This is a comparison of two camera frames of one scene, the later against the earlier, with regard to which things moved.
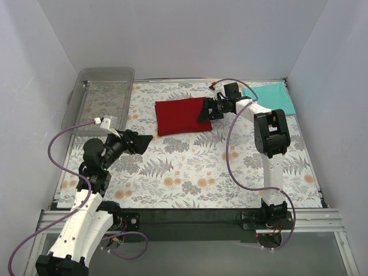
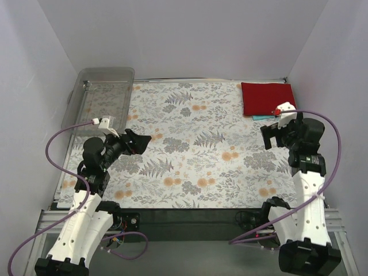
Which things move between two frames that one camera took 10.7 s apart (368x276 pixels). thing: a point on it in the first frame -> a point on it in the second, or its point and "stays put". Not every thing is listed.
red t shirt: [180, 116] -> [262, 99]
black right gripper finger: [207, 110] -> [270, 131]
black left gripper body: [128, 141] stays put
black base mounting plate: [192, 225] stays put
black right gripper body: [212, 107] -> [276, 135]
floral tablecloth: [192, 170] stays put
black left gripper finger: [138, 143] stays put
